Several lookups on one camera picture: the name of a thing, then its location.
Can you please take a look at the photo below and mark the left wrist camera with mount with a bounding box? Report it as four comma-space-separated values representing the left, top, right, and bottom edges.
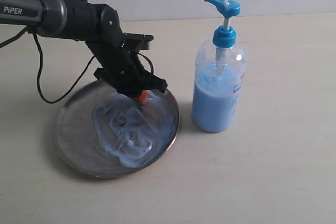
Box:
124, 33, 154, 52

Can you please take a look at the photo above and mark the blue soap pump bottle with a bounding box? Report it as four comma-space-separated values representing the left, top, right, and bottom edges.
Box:
192, 0, 247, 133

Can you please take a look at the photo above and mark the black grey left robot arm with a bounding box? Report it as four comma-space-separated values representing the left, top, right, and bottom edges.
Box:
1, 0, 167, 104

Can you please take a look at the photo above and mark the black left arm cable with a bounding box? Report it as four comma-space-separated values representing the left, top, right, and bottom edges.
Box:
0, 0, 154, 104

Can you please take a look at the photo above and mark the blue soap smear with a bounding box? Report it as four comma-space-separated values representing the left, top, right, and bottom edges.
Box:
92, 93, 178, 168

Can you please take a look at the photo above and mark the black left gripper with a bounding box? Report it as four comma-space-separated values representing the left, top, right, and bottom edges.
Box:
85, 41, 167, 105

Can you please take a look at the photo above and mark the round stainless steel plate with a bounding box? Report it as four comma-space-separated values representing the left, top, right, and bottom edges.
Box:
53, 81, 180, 178

